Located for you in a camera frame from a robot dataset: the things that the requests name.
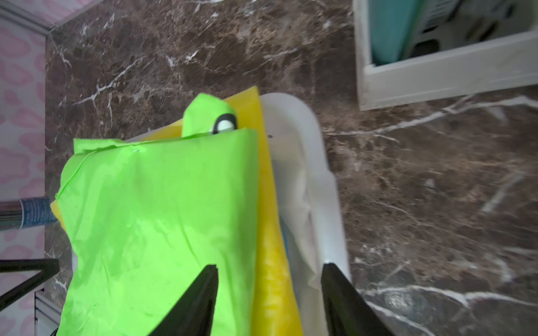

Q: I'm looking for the teal folder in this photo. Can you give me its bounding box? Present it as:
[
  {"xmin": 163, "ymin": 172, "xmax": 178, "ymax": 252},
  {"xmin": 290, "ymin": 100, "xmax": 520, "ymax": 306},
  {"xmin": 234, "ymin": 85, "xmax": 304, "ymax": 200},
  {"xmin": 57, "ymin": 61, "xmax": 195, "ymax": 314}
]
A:
[{"xmin": 368, "ymin": 0, "xmax": 424, "ymax": 65}]

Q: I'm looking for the blue lid pen canister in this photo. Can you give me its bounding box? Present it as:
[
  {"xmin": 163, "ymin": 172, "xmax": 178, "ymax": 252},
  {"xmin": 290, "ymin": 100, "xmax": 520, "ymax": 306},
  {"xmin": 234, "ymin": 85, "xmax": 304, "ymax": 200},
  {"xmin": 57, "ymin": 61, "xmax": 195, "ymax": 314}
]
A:
[{"xmin": 1, "ymin": 197, "xmax": 57, "ymax": 231}]

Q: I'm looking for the golden yellow raincoat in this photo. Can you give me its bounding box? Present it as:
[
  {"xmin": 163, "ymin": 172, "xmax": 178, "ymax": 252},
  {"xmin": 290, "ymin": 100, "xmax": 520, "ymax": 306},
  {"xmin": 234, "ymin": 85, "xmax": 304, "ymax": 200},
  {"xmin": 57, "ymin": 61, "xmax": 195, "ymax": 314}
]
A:
[{"xmin": 50, "ymin": 86, "xmax": 303, "ymax": 336}]

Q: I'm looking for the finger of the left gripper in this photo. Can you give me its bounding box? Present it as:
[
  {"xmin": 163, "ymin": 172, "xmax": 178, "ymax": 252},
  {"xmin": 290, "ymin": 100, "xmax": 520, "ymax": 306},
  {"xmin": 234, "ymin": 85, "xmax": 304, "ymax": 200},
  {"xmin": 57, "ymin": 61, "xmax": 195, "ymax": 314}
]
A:
[{"xmin": 1, "ymin": 258, "xmax": 60, "ymax": 311}]

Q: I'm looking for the white raincoat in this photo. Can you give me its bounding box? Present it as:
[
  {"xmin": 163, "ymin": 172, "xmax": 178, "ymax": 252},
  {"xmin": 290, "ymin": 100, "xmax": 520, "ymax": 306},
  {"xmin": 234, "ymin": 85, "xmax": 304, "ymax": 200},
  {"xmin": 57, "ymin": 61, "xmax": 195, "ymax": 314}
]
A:
[{"xmin": 270, "ymin": 134, "xmax": 329, "ymax": 336}]

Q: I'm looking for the white desktop file organizer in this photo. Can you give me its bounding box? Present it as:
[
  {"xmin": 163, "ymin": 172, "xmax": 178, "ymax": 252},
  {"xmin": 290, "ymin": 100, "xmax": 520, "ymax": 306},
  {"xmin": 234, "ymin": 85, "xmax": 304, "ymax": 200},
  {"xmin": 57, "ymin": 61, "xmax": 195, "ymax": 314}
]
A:
[{"xmin": 353, "ymin": 1, "xmax": 537, "ymax": 111}]

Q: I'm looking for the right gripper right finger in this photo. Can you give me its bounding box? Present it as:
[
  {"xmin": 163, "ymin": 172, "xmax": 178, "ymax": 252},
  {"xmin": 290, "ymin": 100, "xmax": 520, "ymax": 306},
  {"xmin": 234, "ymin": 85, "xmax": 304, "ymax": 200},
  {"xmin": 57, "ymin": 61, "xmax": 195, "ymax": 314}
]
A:
[{"xmin": 321, "ymin": 263, "xmax": 393, "ymax": 336}]

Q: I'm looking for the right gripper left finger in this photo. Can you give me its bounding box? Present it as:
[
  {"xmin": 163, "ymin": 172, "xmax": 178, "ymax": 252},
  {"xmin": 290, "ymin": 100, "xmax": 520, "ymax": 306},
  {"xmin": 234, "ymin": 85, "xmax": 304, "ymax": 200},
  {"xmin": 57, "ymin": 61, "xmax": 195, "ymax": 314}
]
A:
[{"xmin": 149, "ymin": 265, "xmax": 219, "ymax": 336}]

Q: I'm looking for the green raincoat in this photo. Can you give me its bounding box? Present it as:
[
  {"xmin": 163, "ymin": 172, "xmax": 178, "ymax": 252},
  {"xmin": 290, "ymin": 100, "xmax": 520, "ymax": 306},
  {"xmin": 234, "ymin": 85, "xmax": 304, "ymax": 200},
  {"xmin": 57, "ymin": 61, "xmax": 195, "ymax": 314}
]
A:
[{"xmin": 55, "ymin": 93, "xmax": 259, "ymax": 336}]

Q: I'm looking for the white perforated plastic basket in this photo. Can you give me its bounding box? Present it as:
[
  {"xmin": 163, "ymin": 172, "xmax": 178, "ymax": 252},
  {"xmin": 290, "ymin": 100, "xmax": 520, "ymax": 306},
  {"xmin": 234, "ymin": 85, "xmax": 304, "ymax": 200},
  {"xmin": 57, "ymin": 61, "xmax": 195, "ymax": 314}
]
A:
[{"xmin": 56, "ymin": 88, "xmax": 350, "ymax": 335}]

